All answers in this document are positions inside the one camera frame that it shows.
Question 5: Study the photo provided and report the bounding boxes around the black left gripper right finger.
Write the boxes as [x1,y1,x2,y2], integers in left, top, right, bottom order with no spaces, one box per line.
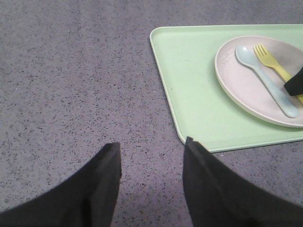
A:
[183,137,303,227]

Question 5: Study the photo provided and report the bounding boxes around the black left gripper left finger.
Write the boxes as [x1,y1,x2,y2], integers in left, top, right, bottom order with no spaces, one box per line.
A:
[0,143,122,227]

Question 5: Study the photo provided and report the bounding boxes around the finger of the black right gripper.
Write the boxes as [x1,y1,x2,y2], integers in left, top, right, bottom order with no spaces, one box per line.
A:
[284,70,303,96]

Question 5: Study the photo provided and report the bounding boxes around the light blue plastic spoon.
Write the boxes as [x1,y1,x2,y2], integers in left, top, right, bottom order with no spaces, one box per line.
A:
[235,45,299,118]

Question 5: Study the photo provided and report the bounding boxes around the beige round plate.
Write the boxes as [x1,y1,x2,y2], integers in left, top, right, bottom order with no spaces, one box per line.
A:
[214,36,303,128]

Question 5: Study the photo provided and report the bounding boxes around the yellow plastic fork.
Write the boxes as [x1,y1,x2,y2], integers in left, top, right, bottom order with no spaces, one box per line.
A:
[253,43,303,105]

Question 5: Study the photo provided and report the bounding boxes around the light green plastic tray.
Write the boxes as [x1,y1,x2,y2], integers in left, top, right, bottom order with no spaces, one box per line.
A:
[150,24,303,152]

